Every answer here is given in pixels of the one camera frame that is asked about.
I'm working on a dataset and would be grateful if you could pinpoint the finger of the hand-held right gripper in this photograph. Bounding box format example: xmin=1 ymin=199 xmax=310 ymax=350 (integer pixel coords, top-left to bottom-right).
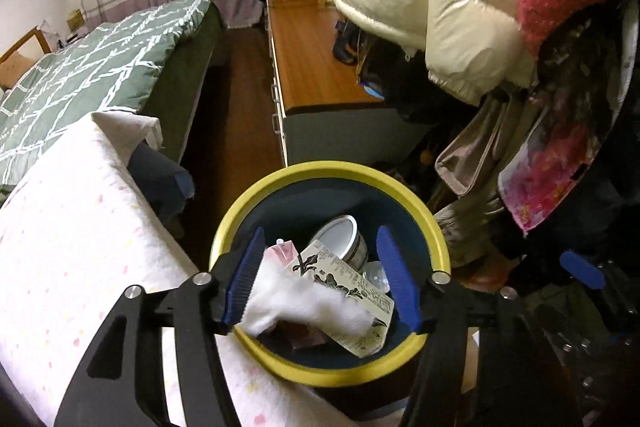
xmin=559 ymin=249 xmax=607 ymax=291

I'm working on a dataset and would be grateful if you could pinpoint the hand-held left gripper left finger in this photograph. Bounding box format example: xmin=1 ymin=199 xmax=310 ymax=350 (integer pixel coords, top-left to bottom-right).
xmin=54 ymin=227 xmax=266 ymax=427

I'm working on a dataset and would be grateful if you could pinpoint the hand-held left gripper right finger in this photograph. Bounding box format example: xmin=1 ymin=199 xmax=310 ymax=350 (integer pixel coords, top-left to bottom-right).
xmin=376 ymin=226 xmax=583 ymax=427

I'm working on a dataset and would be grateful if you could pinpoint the pink carton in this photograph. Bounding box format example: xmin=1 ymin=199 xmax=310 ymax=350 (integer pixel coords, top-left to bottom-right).
xmin=262 ymin=239 xmax=302 ymax=269

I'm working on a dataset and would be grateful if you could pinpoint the carton with black print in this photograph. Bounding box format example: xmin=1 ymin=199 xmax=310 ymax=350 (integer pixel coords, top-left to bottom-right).
xmin=285 ymin=239 xmax=396 ymax=358

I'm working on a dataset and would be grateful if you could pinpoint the round tin can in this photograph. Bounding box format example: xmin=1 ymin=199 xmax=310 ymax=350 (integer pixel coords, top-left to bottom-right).
xmin=307 ymin=214 xmax=370 ymax=271

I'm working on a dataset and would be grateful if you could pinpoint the white tissue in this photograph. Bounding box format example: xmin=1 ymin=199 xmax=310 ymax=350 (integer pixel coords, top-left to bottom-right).
xmin=242 ymin=258 xmax=374 ymax=343

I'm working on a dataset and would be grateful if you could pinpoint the yellow rimmed dark bin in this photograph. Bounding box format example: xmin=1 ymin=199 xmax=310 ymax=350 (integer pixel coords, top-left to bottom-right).
xmin=209 ymin=161 xmax=453 ymax=389

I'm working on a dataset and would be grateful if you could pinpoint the pink floral cloth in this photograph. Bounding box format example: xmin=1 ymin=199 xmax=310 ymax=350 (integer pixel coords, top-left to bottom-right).
xmin=497 ymin=122 xmax=601 ymax=236

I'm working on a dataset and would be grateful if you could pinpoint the dark blue cloth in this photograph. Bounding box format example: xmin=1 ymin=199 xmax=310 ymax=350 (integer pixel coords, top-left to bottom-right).
xmin=127 ymin=142 xmax=195 ymax=238

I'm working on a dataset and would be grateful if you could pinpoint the tan hanging bag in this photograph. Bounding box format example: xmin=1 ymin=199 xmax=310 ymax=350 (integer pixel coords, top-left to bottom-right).
xmin=434 ymin=87 xmax=541 ymax=269

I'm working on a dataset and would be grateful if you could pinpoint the white dotted table cloth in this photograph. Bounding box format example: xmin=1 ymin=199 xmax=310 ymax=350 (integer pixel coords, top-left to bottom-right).
xmin=0 ymin=111 xmax=416 ymax=427

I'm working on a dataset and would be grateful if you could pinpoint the wooden cabinet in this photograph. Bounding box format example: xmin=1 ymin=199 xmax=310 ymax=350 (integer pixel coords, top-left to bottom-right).
xmin=264 ymin=0 xmax=432 ymax=168

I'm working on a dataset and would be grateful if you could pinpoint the dark blue bag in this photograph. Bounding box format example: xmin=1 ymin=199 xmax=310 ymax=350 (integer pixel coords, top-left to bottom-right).
xmin=334 ymin=21 xmax=372 ymax=68

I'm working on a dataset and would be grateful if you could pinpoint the green patterned quilt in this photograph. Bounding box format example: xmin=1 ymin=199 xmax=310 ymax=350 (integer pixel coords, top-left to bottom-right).
xmin=0 ymin=0 xmax=226 ymax=198

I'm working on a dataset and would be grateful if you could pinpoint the cream puffer jacket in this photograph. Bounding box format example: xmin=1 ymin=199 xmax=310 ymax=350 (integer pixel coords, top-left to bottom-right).
xmin=331 ymin=0 xmax=538 ymax=108

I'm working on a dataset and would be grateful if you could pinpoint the wooden bed headboard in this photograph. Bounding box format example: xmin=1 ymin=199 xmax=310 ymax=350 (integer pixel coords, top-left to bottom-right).
xmin=0 ymin=26 xmax=53 ymax=90

